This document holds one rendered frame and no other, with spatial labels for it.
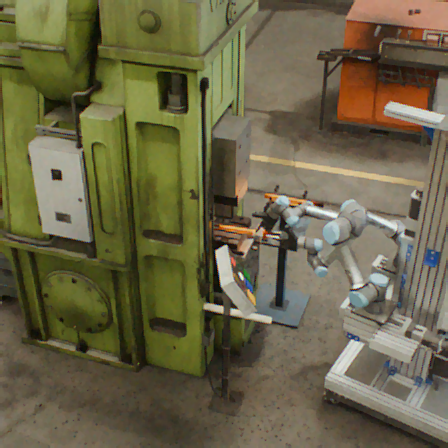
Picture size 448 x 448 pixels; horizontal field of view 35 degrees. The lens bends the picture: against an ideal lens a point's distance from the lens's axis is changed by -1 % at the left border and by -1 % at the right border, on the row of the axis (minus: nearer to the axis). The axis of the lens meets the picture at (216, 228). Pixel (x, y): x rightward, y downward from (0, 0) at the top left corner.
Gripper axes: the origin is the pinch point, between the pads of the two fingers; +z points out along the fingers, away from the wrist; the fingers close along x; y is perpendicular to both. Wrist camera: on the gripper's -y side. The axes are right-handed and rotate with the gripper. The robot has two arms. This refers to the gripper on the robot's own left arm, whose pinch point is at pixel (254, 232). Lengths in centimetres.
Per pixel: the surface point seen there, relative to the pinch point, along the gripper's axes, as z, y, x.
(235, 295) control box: -12, 5, -73
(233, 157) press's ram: -51, -39, -17
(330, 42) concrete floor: 122, -8, 606
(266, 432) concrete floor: 72, 79, -75
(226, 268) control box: -16, -7, -62
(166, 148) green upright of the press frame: -44, -74, -37
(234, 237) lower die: 7.4, -8.8, -7.0
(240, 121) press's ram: -60, -48, 6
